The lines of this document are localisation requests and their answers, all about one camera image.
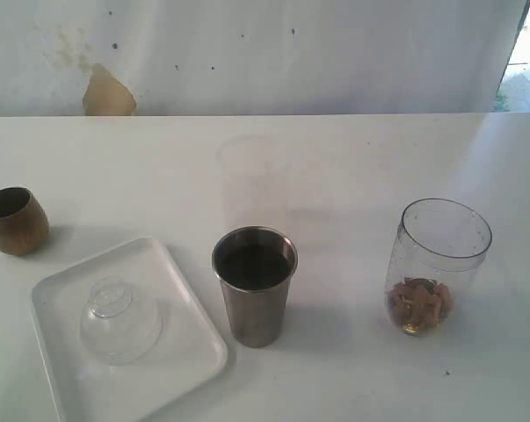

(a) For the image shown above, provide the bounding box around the white rectangular tray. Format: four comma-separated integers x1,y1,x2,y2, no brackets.
32,237,228,421

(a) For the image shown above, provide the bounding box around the brown wooden cup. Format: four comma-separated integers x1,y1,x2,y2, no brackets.
0,186,49,256

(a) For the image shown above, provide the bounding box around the stainless steel tumbler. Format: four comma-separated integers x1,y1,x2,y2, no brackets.
212,226,298,348

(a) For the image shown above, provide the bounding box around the clear plastic shaker cup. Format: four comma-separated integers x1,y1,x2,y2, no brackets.
384,198,493,331

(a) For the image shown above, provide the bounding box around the clear dome strainer lid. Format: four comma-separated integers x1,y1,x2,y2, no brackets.
80,276,163,366

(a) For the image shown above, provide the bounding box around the frosted translucent plastic cup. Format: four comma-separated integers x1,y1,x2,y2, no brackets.
216,135,290,231

